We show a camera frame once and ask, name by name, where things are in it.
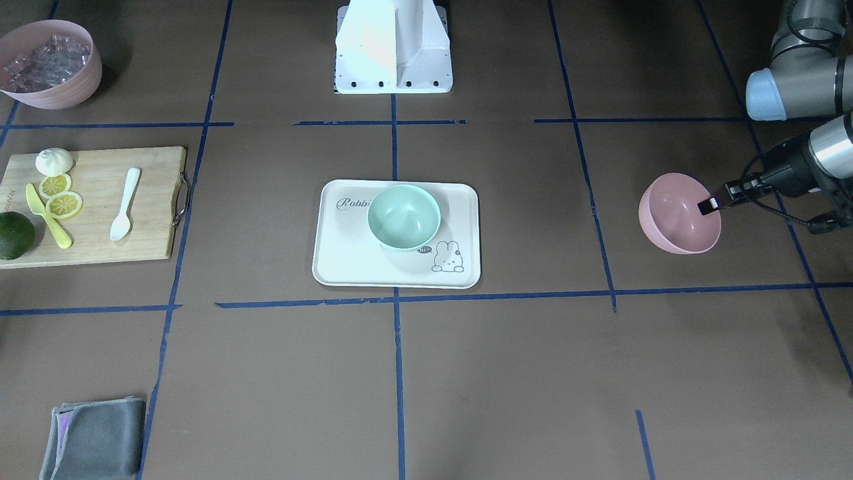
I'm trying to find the mint green bowl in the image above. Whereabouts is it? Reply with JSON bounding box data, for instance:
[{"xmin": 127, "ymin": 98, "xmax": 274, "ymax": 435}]
[{"xmin": 367, "ymin": 183, "xmax": 442, "ymax": 251}]

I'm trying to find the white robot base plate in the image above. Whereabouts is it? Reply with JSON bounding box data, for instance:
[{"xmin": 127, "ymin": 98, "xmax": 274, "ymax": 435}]
[{"xmin": 333, "ymin": 1, "xmax": 454, "ymax": 95}]

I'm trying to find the lemon slice lower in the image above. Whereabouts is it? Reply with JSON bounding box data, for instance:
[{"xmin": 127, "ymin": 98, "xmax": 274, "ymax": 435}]
[{"xmin": 45, "ymin": 191, "xmax": 83, "ymax": 221}]

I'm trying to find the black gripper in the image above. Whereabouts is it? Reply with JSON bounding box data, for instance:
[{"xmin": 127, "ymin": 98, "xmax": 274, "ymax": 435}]
[{"xmin": 697, "ymin": 135, "xmax": 818, "ymax": 216}]

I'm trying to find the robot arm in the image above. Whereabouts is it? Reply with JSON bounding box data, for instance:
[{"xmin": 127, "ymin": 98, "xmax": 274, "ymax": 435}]
[{"xmin": 698, "ymin": 1, "xmax": 852, "ymax": 234}]

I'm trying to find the white plastic spoon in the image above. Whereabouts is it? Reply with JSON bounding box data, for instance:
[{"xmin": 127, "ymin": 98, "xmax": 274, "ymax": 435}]
[{"xmin": 109, "ymin": 167, "xmax": 141, "ymax": 242}]

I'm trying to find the grey folded cloth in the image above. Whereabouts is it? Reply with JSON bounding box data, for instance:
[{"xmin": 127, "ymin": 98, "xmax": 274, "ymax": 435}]
[{"xmin": 39, "ymin": 396, "xmax": 145, "ymax": 479}]

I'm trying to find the yellow plastic knife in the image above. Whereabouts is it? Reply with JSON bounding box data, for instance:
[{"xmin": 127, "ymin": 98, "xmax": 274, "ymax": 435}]
[{"xmin": 25, "ymin": 183, "xmax": 73, "ymax": 249}]

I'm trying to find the green avocado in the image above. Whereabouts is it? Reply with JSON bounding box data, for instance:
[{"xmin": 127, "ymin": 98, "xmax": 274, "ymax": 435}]
[{"xmin": 1, "ymin": 211, "xmax": 35, "ymax": 261}]

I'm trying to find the lemon slice upper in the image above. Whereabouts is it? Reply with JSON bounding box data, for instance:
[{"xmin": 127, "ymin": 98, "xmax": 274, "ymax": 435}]
[{"xmin": 37, "ymin": 173, "xmax": 73, "ymax": 199}]

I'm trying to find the white steamed bun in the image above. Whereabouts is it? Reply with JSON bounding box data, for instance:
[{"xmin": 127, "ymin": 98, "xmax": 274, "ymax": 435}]
[{"xmin": 35, "ymin": 148, "xmax": 74, "ymax": 177}]

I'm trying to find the pink bowl with ice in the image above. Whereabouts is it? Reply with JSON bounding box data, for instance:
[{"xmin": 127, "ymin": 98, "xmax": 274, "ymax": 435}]
[{"xmin": 1, "ymin": 19, "xmax": 103, "ymax": 109}]

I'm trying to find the wooden cutting board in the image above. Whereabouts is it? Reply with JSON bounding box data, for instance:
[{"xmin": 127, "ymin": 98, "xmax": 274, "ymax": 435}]
[{"xmin": 1, "ymin": 146, "xmax": 187, "ymax": 269}]

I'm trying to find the lemon slice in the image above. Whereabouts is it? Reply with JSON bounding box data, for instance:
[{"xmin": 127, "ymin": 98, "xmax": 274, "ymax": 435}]
[
  {"xmin": 45, "ymin": 191, "xmax": 83, "ymax": 221},
  {"xmin": 37, "ymin": 173, "xmax": 73, "ymax": 199}
]

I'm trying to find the cream rabbit tray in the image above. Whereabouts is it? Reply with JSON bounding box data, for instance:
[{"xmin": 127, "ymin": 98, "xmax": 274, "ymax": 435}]
[{"xmin": 312, "ymin": 179, "xmax": 481, "ymax": 289}]

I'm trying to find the metal board handle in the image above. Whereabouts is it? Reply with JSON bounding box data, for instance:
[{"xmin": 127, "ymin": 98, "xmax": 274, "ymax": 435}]
[{"xmin": 171, "ymin": 172, "xmax": 192, "ymax": 228}]

